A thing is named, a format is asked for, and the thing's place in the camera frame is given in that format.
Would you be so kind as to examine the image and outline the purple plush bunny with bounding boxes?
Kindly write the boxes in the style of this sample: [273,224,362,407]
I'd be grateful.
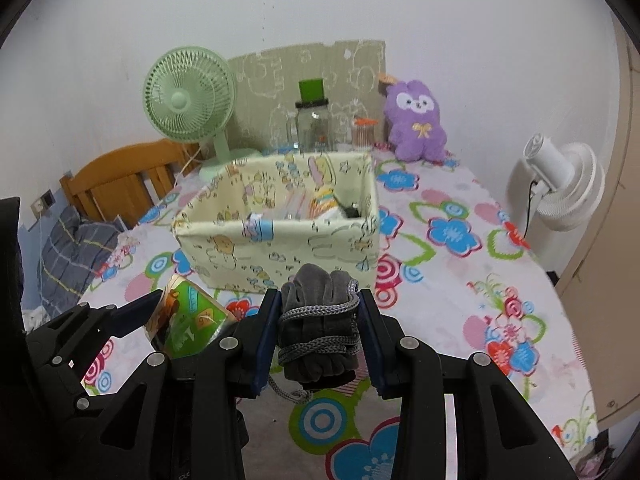
[378,73,449,163]

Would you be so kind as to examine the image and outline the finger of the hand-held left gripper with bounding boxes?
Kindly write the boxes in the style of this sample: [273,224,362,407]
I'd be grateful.
[50,292,163,386]

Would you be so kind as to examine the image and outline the white fan cord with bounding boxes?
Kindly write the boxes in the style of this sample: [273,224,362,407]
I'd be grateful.
[175,142,209,177]

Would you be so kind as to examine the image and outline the black fan cable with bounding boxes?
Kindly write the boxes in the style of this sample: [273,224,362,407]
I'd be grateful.
[520,179,540,241]

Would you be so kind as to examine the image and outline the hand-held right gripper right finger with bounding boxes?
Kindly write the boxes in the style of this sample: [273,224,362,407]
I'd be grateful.
[357,290,578,480]

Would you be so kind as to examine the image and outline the green tissue pack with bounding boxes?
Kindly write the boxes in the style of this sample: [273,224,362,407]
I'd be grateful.
[143,273,239,360]

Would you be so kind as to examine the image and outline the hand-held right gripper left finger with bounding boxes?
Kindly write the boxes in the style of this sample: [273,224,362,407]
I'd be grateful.
[100,288,281,480]

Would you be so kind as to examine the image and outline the grey knitted gloves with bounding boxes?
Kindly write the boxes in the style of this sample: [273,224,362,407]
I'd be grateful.
[276,263,362,404]

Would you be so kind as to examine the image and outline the green desk fan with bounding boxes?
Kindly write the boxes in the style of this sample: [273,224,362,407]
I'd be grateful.
[143,45,262,184]

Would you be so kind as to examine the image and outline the white standing fan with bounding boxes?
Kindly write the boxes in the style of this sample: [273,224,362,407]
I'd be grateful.
[522,132,606,233]

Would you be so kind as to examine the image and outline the small holder with orange lid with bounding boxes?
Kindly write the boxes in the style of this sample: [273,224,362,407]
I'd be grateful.
[351,115,376,150]

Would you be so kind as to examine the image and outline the white crumpled cloth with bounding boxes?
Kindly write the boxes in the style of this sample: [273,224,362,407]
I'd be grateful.
[22,307,47,332]

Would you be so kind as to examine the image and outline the glass jar with black lid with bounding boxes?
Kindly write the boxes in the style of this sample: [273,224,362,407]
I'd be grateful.
[285,99,332,154]

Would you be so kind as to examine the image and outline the grey plaid pillow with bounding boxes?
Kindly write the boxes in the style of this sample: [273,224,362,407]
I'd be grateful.
[39,207,127,307]

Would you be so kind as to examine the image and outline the beige wardrobe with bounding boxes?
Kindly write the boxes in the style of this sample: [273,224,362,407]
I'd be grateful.
[554,15,640,432]

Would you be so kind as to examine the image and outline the green plastic cup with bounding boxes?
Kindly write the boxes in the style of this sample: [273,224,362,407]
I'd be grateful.
[298,77,326,104]

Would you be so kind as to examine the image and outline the yellow cartoon fabric storage box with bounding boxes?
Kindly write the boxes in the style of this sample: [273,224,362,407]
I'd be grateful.
[172,151,381,295]

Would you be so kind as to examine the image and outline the floral tablecloth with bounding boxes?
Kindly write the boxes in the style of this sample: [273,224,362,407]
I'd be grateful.
[80,144,601,480]

